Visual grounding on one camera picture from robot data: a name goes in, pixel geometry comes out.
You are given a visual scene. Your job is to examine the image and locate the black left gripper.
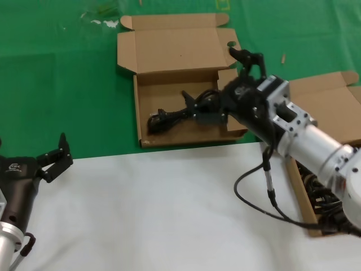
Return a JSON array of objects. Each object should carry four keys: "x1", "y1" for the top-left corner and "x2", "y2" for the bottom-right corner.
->
[{"x1": 0, "y1": 132, "x2": 74, "y2": 231}]

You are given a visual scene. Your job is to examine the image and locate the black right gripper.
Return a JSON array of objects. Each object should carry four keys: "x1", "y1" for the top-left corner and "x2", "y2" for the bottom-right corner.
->
[{"x1": 182, "y1": 47, "x2": 280, "y2": 146}]

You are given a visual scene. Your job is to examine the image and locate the black power cable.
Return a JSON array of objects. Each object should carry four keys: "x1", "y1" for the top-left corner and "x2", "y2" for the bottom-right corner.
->
[{"x1": 146, "y1": 89, "x2": 226, "y2": 136}]

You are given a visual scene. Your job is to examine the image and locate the cardboard box with round holes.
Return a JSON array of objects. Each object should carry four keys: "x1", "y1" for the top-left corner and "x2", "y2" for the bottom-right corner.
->
[{"x1": 116, "y1": 12, "x2": 250, "y2": 149}]

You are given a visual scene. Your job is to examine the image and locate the green table cloth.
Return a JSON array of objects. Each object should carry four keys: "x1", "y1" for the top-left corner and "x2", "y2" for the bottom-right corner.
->
[{"x1": 0, "y1": 0, "x2": 361, "y2": 162}]

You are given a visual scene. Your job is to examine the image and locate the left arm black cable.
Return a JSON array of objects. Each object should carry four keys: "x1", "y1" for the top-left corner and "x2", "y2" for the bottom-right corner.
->
[{"x1": 5, "y1": 231, "x2": 37, "y2": 271}]

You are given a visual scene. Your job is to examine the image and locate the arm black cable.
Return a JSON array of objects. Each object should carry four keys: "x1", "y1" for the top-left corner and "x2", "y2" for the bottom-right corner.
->
[
  {"x1": 233, "y1": 146, "x2": 361, "y2": 237},
  {"x1": 5, "y1": 231, "x2": 37, "y2": 271}
]

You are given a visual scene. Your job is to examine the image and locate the cardboard box of black cables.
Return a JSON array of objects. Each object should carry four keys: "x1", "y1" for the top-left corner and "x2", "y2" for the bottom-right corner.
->
[{"x1": 284, "y1": 71, "x2": 361, "y2": 238}]

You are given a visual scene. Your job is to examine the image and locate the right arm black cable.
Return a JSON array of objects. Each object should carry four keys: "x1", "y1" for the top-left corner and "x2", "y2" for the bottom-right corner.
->
[{"x1": 233, "y1": 146, "x2": 361, "y2": 237}]

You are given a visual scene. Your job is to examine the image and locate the pile of black cables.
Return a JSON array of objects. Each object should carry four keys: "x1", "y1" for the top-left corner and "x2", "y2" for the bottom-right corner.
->
[{"x1": 298, "y1": 166, "x2": 361, "y2": 235}]

